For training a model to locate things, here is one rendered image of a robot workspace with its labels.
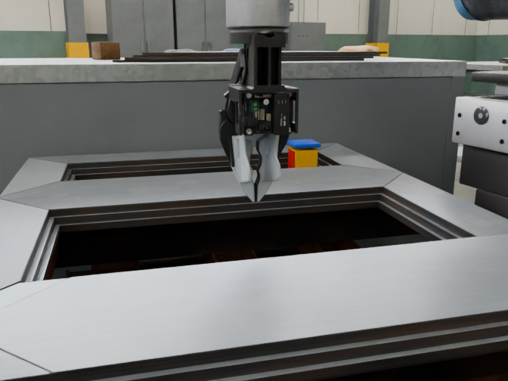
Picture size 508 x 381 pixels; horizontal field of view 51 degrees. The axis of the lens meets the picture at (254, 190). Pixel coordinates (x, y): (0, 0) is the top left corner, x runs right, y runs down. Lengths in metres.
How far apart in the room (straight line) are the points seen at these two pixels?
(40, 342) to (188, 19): 8.91
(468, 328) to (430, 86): 1.05
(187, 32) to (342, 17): 3.58
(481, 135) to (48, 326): 0.84
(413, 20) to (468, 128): 11.50
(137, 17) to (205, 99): 7.79
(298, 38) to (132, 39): 3.24
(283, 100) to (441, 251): 0.27
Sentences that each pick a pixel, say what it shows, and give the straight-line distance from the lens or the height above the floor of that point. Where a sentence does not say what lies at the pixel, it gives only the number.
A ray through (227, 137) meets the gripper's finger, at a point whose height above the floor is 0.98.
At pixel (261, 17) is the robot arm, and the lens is 0.62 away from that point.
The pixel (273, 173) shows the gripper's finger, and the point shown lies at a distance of 0.66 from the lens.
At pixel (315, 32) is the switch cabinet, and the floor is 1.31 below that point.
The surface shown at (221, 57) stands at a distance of 1.41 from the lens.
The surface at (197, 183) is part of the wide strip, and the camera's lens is 0.97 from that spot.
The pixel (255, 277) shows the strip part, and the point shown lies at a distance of 0.58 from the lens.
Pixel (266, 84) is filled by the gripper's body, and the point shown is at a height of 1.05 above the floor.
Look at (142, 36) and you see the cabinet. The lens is 9.08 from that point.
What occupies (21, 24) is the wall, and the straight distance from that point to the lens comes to 9.43.
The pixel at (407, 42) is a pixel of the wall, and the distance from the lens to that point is 12.49.
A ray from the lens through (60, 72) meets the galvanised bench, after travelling 1.29.
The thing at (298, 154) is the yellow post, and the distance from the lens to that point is 1.15.
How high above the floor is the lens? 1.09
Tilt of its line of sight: 15 degrees down
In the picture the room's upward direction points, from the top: straight up
